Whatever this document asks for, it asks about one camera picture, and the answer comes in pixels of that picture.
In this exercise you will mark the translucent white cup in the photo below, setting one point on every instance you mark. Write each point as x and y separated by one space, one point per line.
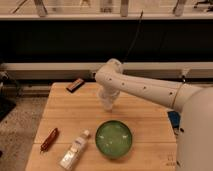
107 98

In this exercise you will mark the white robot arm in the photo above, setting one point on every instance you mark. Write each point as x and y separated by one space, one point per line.
193 103

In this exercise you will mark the brown rectangular block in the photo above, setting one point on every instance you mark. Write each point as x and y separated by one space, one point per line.
75 85

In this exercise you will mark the green glass bowl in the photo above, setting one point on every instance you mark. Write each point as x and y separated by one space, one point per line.
113 139

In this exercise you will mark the red pocket knife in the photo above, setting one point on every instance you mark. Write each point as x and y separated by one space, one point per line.
49 140

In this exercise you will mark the blue connector box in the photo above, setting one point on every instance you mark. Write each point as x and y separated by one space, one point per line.
174 118

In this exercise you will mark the clear plastic bottle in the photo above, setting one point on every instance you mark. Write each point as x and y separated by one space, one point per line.
71 156

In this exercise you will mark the white wall outlet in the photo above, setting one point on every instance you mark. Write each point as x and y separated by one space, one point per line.
93 74

